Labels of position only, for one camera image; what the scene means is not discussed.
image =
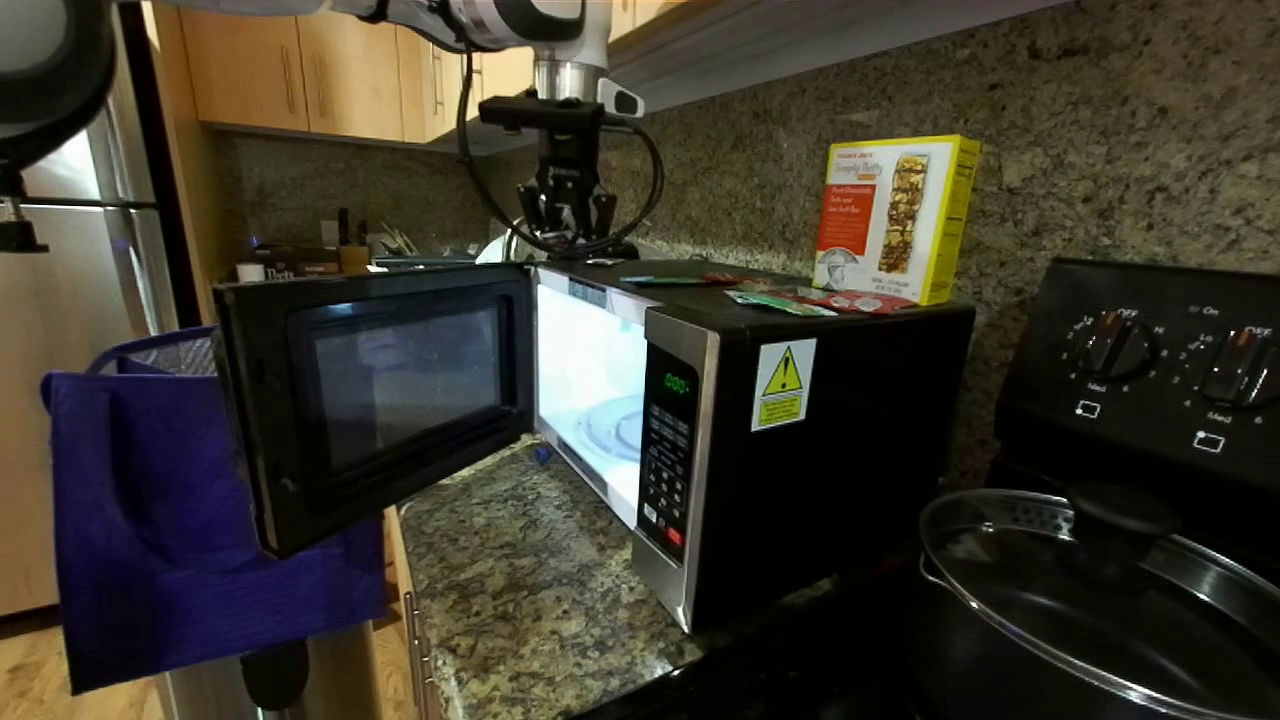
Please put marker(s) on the stainless steel fridge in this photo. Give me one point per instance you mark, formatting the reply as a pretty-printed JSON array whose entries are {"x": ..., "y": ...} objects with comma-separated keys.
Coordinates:
[{"x": 67, "y": 401}]

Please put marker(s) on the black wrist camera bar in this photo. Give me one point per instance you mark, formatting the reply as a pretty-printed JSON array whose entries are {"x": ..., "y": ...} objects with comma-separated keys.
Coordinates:
[{"x": 542, "y": 114}]

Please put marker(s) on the white cup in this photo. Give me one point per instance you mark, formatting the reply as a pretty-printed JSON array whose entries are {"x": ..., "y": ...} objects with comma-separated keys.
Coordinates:
[{"x": 251, "y": 272}]

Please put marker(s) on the yellow warning sticker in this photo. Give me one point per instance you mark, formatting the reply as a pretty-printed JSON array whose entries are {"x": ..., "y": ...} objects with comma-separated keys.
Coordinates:
[{"x": 782, "y": 387}]

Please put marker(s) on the black stand knob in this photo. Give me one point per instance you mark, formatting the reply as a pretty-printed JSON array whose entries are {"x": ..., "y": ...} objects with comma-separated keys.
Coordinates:
[{"x": 275, "y": 673}]

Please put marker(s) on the wooden wall cabinets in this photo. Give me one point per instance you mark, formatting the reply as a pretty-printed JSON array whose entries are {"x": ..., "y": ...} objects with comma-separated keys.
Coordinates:
[{"x": 306, "y": 81}]

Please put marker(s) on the black stove knob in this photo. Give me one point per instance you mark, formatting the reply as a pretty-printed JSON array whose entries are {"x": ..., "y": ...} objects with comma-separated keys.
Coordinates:
[
  {"x": 1111, "y": 346},
  {"x": 1237, "y": 371}
]

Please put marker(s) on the yellow food box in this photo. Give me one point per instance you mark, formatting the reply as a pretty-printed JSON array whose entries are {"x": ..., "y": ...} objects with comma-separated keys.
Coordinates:
[{"x": 893, "y": 222}]

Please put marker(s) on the red white-edged sachet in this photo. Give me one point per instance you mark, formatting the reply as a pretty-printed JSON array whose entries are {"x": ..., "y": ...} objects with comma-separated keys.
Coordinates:
[{"x": 722, "y": 279}]

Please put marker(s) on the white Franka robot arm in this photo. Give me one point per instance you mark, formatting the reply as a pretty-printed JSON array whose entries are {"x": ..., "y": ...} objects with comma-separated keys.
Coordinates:
[{"x": 506, "y": 22}]

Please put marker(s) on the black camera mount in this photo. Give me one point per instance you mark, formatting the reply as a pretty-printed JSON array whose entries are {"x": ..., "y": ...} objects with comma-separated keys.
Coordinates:
[{"x": 19, "y": 235}]

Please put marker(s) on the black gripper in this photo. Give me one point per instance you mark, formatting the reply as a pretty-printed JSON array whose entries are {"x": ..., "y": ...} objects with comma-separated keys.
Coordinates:
[{"x": 568, "y": 159}]

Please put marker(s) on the green white sachet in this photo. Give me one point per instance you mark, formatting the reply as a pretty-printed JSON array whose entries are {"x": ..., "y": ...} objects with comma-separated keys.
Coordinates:
[
  {"x": 782, "y": 300},
  {"x": 665, "y": 281}
]

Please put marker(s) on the black microwave oven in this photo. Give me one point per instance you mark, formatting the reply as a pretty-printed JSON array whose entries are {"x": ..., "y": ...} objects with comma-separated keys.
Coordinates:
[
  {"x": 401, "y": 387},
  {"x": 854, "y": 481}
]

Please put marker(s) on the black stove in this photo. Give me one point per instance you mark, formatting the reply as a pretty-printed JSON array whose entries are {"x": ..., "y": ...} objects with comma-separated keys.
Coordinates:
[{"x": 1147, "y": 425}]

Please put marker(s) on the black cooking pot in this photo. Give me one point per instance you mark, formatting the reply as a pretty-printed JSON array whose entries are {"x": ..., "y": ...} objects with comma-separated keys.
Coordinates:
[{"x": 961, "y": 654}]

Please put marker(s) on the blue fabric bag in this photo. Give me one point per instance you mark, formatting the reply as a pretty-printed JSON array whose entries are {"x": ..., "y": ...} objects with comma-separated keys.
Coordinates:
[{"x": 160, "y": 534}]

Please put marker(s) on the small blue cap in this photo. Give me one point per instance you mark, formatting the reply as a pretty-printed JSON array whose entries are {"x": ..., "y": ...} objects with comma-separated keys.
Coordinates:
[{"x": 536, "y": 453}]

